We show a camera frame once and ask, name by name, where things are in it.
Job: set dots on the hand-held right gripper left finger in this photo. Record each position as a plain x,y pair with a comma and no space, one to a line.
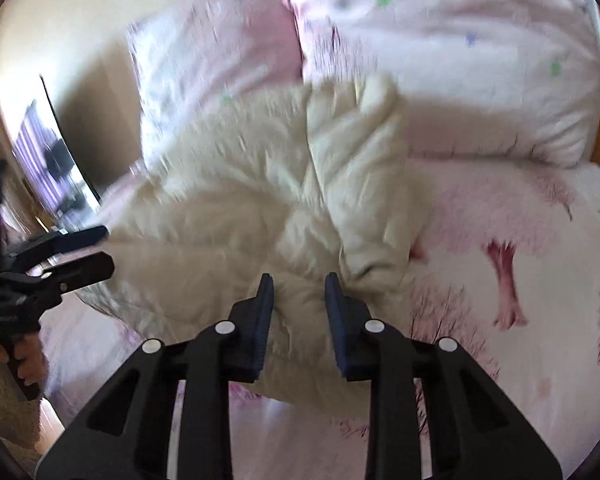
262,320

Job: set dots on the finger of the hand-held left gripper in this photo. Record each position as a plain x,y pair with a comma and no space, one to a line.
87,270
80,239

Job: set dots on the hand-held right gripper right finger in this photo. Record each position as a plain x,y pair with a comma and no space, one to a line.
337,325

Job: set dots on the cream quilted puffer jacket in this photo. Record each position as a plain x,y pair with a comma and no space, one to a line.
205,200

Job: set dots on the person's left hand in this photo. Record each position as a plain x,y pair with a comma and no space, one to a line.
32,362

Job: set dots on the flat screen television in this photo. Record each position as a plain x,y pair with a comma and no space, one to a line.
45,155

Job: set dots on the pink tree print bedsheet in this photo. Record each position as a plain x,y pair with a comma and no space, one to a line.
530,360

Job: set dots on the pink tree print pillow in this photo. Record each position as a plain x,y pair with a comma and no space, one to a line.
455,60
205,60

